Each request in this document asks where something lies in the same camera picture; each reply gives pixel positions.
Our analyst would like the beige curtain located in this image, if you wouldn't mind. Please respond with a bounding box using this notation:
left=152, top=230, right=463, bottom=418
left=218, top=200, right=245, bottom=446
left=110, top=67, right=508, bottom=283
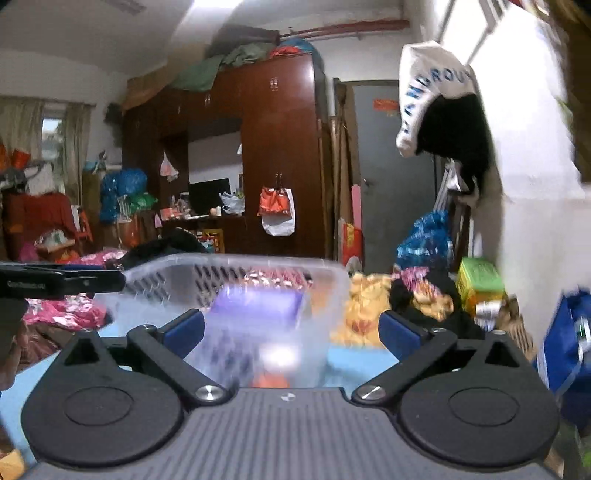
left=0, top=96, right=92, bottom=197

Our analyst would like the black monitor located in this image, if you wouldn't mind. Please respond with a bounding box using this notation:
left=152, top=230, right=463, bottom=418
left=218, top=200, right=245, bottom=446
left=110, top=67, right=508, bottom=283
left=188, top=178, right=231, bottom=216

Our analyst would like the red and white plastic bag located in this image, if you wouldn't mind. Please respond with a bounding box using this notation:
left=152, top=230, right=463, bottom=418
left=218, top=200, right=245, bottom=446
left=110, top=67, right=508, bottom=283
left=257, top=185, right=297, bottom=237

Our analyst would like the shiny blue bag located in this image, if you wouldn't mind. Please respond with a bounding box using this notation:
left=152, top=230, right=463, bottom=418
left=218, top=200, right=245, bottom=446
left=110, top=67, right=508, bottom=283
left=396, top=210, right=456, bottom=274

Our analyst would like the green cloth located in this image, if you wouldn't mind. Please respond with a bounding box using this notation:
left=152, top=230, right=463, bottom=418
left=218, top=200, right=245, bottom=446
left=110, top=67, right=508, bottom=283
left=170, top=41, right=278, bottom=92

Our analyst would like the blue fabric bag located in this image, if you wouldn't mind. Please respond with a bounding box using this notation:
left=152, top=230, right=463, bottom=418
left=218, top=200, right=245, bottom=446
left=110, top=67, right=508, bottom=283
left=534, top=287, right=591, bottom=418

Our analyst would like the green cardboard box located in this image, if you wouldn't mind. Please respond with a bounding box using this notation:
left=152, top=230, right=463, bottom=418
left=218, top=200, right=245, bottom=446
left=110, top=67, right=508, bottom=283
left=456, top=257, right=507, bottom=315

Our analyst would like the red ceiling pipe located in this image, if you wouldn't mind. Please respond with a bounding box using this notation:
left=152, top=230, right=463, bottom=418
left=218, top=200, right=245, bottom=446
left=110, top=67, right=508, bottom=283
left=281, top=18, right=411, bottom=41

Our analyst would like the white lettered tote bag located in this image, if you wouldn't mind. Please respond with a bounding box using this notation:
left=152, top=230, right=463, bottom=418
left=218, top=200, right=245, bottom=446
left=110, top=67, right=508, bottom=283
left=396, top=41, right=479, bottom=158

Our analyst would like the red paper bag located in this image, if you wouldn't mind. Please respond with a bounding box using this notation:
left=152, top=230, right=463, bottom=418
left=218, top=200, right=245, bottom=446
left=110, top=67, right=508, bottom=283
left=342, top=222, right=365, bottom=267

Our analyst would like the green plastic bag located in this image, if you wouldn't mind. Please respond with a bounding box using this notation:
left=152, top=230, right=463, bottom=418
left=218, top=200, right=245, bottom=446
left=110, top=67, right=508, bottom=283
left=126, top=193, right=158, bottom=214

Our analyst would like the clear plastic basket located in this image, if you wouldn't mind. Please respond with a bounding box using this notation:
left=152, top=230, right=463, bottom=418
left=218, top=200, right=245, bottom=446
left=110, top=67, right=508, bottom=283
left=95, top=252, right=352, bottom=389

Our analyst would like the brown wooden wardrobe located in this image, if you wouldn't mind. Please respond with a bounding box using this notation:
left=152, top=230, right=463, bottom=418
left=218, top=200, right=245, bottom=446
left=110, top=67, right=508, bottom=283
left=121, top=51, right=334, bottom=260

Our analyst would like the red cloth covered chair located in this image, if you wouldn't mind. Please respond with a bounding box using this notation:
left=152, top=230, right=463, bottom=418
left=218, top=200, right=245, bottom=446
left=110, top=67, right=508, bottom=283
left=4, top=193, right=85, bottom=260

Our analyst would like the pink floral blanket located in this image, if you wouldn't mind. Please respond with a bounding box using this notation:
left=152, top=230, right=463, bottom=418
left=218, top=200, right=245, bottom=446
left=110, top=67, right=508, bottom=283
left=22, top=248, right=127, bottom=329

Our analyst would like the black hanging garment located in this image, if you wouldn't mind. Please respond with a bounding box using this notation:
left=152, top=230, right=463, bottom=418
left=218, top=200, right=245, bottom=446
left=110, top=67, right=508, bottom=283
left=414, top=92, right=496, bottom=207

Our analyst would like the grey door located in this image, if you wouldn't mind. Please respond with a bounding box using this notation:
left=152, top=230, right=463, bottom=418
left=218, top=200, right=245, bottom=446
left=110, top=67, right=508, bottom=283
left=344, top=80, right=440, bottom=274

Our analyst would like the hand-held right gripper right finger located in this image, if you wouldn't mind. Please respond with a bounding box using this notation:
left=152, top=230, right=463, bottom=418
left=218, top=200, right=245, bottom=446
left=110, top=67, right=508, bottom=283
left=352, top=310, right=536, bottom=406

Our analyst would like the red and blue bundle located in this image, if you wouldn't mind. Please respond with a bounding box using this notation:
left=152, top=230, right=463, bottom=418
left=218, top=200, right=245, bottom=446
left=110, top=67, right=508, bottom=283
left=269, top=38, right=325, bottom=63

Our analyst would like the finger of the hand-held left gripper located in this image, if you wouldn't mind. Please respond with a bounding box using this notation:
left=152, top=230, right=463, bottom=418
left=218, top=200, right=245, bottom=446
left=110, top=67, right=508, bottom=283
left=61, top=268, right=126, bottom=295

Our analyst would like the black jacket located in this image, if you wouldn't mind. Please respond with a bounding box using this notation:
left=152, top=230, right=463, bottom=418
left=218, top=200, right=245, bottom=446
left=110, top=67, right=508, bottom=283
left=119, top=229, right=216, bottom=271

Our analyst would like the blue plastic bag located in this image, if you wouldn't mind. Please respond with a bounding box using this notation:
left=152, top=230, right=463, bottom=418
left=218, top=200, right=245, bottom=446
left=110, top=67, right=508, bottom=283
left=100, top=168, right=149, bottom=225

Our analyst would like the purple box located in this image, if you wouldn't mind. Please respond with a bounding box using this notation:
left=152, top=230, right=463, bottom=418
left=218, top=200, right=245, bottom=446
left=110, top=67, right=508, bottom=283
left=208, top=283, right=309, bottom=326

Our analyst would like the white crumpled plastic bag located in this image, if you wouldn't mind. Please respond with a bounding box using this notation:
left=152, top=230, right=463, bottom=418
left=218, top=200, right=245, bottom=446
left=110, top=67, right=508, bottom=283
left=219, top=191, right=246, bottom=216

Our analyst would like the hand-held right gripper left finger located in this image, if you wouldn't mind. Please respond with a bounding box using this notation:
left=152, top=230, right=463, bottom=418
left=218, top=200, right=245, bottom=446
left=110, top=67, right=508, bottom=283
left=46, top=308, right=234, bottom=408

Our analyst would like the small white plastic bag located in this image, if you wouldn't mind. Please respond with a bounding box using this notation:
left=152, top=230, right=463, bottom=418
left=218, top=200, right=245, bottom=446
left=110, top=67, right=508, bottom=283
left=160, top=151, right=180, bottom=182

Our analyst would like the blue mat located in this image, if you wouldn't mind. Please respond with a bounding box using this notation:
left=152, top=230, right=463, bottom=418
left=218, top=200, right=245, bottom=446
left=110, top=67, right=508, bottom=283
left=0, top=318, right=399, bottom=464

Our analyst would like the orange packet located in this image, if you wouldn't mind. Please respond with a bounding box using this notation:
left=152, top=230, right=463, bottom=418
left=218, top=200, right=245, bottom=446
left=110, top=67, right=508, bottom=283
left=253, top=371, right=291, bottom=389

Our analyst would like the yellow floral cloth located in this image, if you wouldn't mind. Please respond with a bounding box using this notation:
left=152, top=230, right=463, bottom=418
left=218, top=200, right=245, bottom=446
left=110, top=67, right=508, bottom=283
left=329, top=271, right=399, bottom=345

